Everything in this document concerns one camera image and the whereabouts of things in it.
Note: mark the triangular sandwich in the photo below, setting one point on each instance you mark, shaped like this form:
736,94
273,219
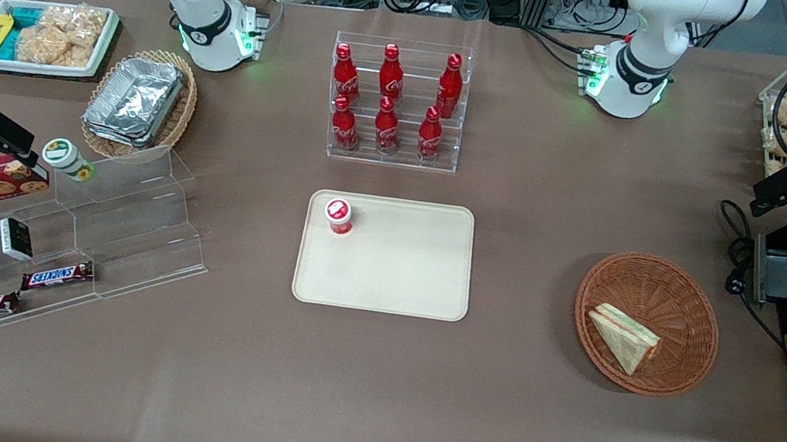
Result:
622,337

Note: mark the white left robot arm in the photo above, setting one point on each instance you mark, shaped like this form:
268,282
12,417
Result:
643,63

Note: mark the round brown wicker basket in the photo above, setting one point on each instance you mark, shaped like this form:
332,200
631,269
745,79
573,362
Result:
663,293

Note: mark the oval light wicker basket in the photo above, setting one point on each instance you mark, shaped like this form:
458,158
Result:
180,119

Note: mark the beige plastic serving tray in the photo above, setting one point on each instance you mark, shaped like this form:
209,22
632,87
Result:
402,269

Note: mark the green white yogurt cup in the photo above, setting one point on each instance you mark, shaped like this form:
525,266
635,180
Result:
64,155

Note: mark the white rectangular snack bin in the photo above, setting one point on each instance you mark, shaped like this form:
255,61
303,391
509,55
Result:
34,67

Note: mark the teal snack packet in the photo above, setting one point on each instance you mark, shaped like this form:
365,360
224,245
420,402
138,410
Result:
25,16
9,45

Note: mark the small black carton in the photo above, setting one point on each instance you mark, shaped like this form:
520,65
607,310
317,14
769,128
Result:
16,239

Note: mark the clear bag of crackers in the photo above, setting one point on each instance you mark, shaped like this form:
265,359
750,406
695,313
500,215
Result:
62,35

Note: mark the stack of foil containers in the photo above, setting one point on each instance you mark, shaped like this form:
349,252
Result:
134,100

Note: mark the clear acrylic tiered stand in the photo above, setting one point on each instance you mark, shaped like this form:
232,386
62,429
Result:
127,228

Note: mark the red cola bottle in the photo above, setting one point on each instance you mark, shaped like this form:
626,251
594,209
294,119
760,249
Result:
392,76
449,89
345,128
387,130
345,77
429,137

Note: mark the red lidded small cup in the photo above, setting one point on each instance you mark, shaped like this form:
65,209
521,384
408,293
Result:
338,214

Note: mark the clear acrylic bottle rack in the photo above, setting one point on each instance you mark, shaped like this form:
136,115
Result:
415,99

